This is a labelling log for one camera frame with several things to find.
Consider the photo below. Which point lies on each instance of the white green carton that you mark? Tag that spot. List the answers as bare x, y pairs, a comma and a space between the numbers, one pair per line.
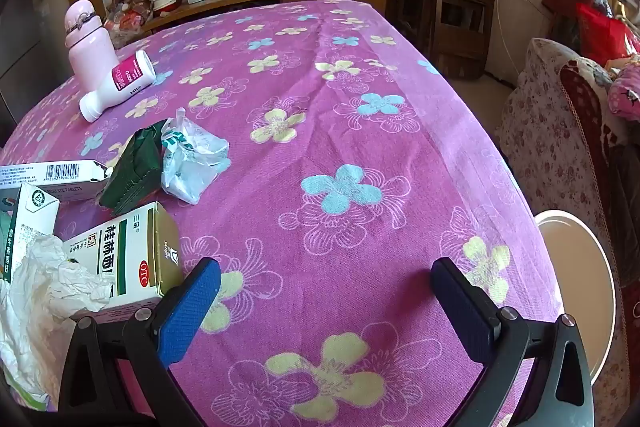
30, 212

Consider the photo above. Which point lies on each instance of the grey refrigerator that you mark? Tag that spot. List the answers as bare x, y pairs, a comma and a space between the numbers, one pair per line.
25, 32

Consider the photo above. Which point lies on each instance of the green gold medicine box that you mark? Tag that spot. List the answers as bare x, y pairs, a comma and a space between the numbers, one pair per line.
135, 252

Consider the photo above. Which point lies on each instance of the green foil packet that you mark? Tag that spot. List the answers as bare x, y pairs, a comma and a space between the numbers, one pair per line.
132, 172

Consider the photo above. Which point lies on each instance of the white plastic bucket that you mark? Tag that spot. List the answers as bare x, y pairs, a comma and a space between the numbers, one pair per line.
575, 267

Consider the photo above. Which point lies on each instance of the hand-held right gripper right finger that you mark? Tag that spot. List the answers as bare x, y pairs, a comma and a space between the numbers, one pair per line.
460, 312

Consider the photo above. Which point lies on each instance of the red plush sofa throw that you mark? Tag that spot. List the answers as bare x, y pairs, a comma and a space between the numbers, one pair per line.
580, 107

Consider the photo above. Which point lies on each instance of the purple floral tablecloth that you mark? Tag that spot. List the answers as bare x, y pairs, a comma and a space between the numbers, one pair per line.
350, 132

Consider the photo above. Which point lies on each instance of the pink printed blanket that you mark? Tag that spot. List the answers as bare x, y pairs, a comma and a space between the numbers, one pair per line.
625, 92

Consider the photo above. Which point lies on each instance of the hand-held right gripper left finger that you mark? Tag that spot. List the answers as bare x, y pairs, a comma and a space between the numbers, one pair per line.
192, 312

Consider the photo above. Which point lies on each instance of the white pill bottle pink label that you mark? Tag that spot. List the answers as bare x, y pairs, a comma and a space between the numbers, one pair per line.
125, 79

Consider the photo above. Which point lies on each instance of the white barcode medicine box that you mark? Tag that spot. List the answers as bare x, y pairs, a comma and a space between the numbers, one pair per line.
55, 174

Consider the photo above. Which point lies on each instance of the clear plastic bag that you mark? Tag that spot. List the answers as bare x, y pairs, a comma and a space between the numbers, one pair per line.
195, 162

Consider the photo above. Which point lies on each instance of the floral covered sofa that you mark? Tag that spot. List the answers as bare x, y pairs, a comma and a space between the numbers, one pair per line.
545, 132

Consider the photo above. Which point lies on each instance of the white tissue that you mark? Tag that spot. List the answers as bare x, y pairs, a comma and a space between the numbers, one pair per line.
30, 307

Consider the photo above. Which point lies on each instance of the pink thermos bottle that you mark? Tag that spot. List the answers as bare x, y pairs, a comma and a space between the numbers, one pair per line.
90, 52

